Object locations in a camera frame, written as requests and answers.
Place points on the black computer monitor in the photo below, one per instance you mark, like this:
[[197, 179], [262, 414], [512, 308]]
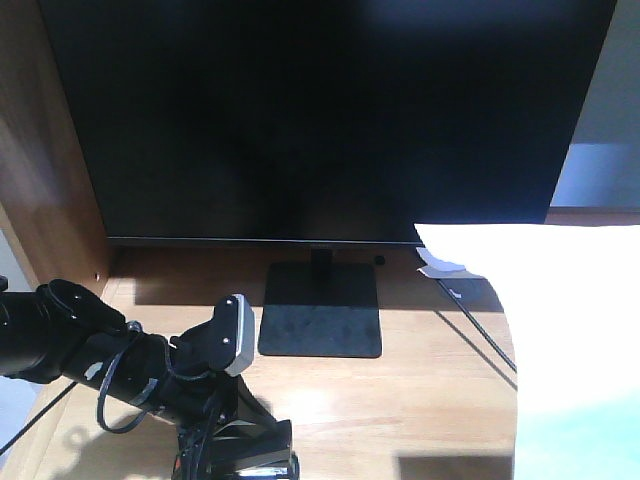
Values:
[[322, 124]]

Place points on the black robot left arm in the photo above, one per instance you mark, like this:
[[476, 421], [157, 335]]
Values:
[[62, 329]]

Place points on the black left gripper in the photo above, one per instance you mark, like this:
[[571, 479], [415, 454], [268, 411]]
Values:
[[195, 394]]

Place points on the white paper sheet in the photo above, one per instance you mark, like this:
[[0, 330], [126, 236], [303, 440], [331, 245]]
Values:
[[571, 299]]

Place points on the black stapler orange button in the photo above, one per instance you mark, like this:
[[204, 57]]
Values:
[[237, 451]]

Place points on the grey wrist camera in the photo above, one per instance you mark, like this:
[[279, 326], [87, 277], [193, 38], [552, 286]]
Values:
[[232, 335]]

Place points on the wooden desk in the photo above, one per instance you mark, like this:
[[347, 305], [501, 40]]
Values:
[[435, 394]]

